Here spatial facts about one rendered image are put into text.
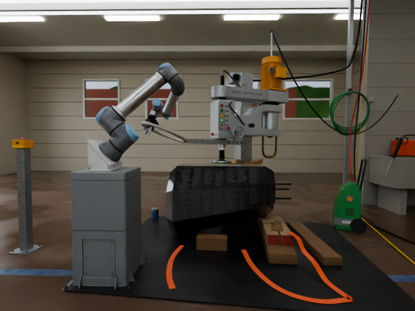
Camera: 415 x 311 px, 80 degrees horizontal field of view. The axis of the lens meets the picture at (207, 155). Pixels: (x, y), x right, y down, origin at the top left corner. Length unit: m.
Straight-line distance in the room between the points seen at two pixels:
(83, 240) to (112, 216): 0.28
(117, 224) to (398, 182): 3.88
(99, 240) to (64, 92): 8.87
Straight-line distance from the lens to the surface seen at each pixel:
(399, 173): 4.56
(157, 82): 2.09
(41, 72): 11.15
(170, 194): 2.62
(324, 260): 2.51
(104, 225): 2.00
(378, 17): 5.49
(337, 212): 3.53
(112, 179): 1.90
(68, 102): 10.45
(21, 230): 3.08
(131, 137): 1.99
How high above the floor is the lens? 1.06
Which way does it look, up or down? 3 degrees down
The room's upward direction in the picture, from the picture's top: straight up
